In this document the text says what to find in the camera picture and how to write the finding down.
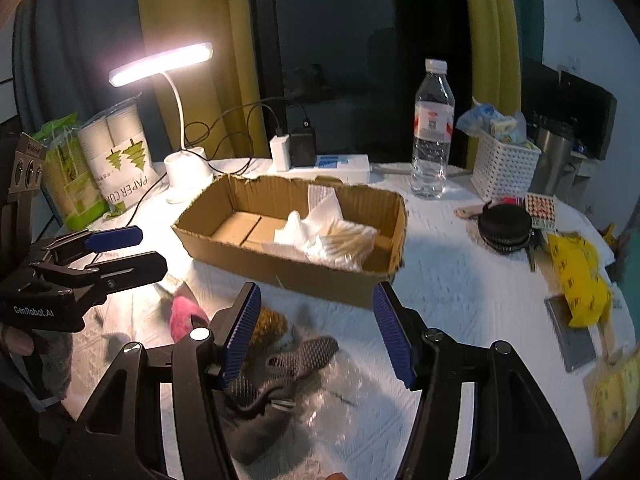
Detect person's left hand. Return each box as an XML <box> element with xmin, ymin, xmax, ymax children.
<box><xmin>0</xmin><ymin>325</ymin><xmax>35</xmax><ymax>357</ymax></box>

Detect clear water bottle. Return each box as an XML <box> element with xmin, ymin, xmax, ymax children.
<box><xmin>410</xmin><ymin>58</ymin><xmax>456</xmax><ymax>201</ymax></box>

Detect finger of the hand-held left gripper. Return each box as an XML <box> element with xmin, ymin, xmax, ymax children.
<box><xmin>32</xmin><ymin>251</ymin><xmax>169</xmax><ymax>297</ymax></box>
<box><xmin>27</xmin><ymin>226</ymin><xmax>144</xmax><ymax>266</ymax></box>

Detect yellow curtain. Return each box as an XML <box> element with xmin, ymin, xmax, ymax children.
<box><xmin>137</xmin><ymin>0</ymin><xmax>266</xmax><ymax>171</ymax></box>
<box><xmin>457</xmin><ymin>0</ymin><xmax>524</xmax><ymax>111</ymax></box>

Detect yellow patterned cloth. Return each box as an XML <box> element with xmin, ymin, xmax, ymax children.
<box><xmin>547</xmin><ymin>231</ymin><xmax>614</xmax><ymax>328</ymax></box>

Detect steel mug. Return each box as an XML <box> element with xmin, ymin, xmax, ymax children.
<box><xmin>529</xmin><ymin>122</ymin><xmax>575</xmax><ymax>196</ymax></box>

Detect pale yellow packet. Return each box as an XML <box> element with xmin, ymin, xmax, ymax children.
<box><xmin>490</xmin><ymin>116</ymin><xmax>529</xmax><ymax>148</ymax></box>

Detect white plastic basket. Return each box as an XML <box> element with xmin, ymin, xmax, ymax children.
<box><xmin>471</xmin><ymin>130</ymin><xmax>542</xmax><ymax>202</ymax></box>

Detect white desk lamp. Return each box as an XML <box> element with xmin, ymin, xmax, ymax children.
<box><xmin>109</xmin><ymin>41</ymin><xmax>216</xmax><ymax>205</ymax></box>

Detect black monitor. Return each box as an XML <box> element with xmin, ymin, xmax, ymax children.
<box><xmin>520</xmin><ymin>57</ymin><xmax>618</xmax><ymax>161</ymax></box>

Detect blue white packet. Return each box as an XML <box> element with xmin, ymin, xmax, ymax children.
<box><xmin>457</xmin><ymin>104</ymin><xmax>501</xmax><ymax>137</ymax></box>

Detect cotton swab packet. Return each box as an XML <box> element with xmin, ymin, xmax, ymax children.
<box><xmin>305</xmin><ymin>219</ymin><xmax>379</xmax><ymax>270</ymax></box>

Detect yellow sponge pack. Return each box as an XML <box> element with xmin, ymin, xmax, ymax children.
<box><xmin>585</xmin><ymin>355</ymin><xmax>640</xmax><ymax>458</ymax></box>

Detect green packet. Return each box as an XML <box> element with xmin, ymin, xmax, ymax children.
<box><xmin>31</xmin><ymin>112</ymin><xmax>108</xmax><ymax>232</ymax></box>

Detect white tissue paper pile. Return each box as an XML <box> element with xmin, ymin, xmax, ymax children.
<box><xmin>262</xmin><ymin>184</ymin><xmax>351</xmax><ymax>263</ymax></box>

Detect black charger cable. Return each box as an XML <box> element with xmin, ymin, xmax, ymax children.
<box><xmin>184</xmin><ymin>101</ymin><xmax>311</xmax><ymax>157</ymax></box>

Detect grey knitted sock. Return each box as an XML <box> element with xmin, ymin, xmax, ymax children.
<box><xmin>220</xmin><ymin>335</ymin><xmax>341</xmax><ymax>466</ymax></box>

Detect paper cup package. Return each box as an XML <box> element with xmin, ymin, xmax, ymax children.
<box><xmin>77</xmin><ymin>102</ymin><xmax>161</xmax><ymax>216</ymax></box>

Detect golden brown scrubber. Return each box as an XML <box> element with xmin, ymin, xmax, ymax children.
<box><xmin>247</xmin><ymin>307</ymin><xmax>294</xmax><ymax>349</ymax></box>

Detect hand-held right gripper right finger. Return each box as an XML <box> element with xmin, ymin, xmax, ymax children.
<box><xmin>372</xmin><ymin>281</ymin><xmax>582</xmax><ymax>480</ymax></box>

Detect black round zip case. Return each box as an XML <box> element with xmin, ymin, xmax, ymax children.
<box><xmin>476</xmin><ymin>202</ymin><xmax>532</xmax><ymax>253</ymax></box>

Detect pink fluffy cloth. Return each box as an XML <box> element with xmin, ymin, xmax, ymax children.
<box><xmin>169</xmin><ymin>282</ymin><xmax>211</xmax><ymax>343</ymax></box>

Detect black charger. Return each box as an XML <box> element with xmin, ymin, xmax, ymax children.
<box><xmin>290</xmin><ymin>120</ymin><xmax>318</xmax><ymax>167</ymax></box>

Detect white charger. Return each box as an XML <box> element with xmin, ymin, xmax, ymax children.
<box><xmin>270</xmin><ymin>135</ymin><xmax>292</xmax><ymax>171</ymax></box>

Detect brown cardboard box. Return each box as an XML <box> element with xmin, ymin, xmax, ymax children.
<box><xmin>171</xmin><ymin>174</ymin><xmax>408</xmax><ymax>309</ymax></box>

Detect clear plastic bag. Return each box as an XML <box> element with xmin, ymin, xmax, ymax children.
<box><xmin>295</xmin><ymin>360</ymin><xmax>427</xmax><ymax>461</ymax></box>

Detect white power strip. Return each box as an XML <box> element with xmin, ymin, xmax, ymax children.
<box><xmin>280</xmin><ymin>154</ymin><xmax>372</xmax><ymax>186</ymax></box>

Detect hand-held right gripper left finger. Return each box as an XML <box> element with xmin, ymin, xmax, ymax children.
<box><xmin>55</xmin><ymin>282</ymin><xmax>263</xmax><ymax>480</ymax></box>

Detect red patterned small box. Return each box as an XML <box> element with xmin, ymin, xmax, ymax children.
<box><xmin>525</xmin><ymin>192</ymin><xmax>558</xmax><ymax>233</ymax></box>

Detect grey flat card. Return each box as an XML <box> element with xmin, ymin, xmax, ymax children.
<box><xmin>544</xmin><ymin>294</ymin><xmax>599</xmax><ymax>373</ymax></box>

